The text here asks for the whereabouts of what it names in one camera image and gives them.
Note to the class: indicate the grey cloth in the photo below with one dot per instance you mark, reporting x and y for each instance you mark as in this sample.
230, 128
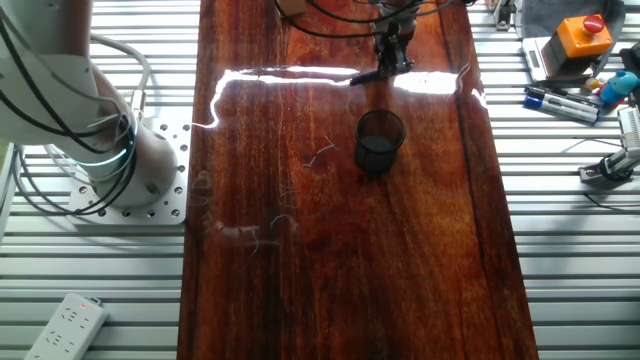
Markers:
550, 12

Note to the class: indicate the orange emergency stop button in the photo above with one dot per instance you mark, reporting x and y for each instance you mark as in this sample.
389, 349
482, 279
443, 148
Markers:
580, 37

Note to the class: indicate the small yellow ball toy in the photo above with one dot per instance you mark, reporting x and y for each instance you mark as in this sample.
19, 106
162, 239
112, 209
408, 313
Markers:
591, 83

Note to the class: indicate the white marker with blue cap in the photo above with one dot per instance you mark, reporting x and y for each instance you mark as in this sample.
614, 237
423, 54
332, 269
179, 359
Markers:
570, 112

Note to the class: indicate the black mesh pen holder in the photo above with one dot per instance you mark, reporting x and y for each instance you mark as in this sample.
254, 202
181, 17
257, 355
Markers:
380, 155

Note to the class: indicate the small metal clamp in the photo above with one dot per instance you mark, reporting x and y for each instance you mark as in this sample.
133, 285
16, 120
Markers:
502, 12

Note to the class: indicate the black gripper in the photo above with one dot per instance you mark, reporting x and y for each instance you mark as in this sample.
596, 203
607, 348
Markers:
395, 42

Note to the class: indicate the white power strip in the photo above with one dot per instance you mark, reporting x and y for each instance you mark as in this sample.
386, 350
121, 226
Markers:
67, 330

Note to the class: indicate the white scale device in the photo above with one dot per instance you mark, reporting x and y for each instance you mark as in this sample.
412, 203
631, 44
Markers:
534, 57

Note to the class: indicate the black device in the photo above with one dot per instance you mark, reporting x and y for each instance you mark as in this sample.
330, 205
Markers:
632, 57

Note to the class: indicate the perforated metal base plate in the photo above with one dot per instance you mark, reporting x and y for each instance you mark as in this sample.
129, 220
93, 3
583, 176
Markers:
167, 201

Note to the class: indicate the wood grain board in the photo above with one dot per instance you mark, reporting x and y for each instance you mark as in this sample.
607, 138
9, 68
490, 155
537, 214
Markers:
325, 275

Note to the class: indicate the white marker with black cap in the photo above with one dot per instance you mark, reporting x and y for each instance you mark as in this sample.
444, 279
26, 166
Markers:
570, 100

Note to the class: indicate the beige wooden block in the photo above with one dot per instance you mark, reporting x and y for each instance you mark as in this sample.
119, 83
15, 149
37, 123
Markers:
291, 7

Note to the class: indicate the blue plush toy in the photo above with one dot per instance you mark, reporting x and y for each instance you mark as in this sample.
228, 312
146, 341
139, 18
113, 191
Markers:
622, 82

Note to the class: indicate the black pen with gold tip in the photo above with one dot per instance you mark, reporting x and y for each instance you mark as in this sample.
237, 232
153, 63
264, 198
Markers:
367, 78

